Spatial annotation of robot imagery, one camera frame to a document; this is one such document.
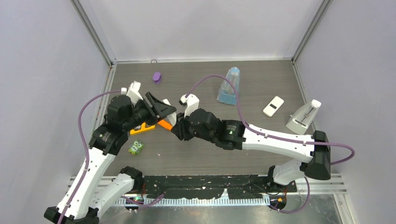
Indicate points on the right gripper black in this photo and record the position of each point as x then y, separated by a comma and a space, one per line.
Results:
180, 129

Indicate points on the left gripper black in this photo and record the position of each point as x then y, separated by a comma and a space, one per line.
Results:
158, 111

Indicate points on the white remote control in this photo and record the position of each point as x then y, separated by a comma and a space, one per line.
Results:
172, 117

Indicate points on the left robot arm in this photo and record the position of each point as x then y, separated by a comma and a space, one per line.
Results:
81, 204

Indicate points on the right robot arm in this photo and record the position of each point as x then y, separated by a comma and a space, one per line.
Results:
310, 153

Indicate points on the small white remote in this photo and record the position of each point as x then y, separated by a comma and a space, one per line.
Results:
271, 108

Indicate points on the yellow tape measure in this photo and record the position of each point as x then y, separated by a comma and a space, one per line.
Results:
141, 129

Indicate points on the purple cap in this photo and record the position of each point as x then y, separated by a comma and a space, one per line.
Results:
157, 76

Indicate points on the green owl toy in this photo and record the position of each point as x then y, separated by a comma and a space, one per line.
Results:
136, 147

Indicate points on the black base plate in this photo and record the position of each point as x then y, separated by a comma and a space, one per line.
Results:
211, 186

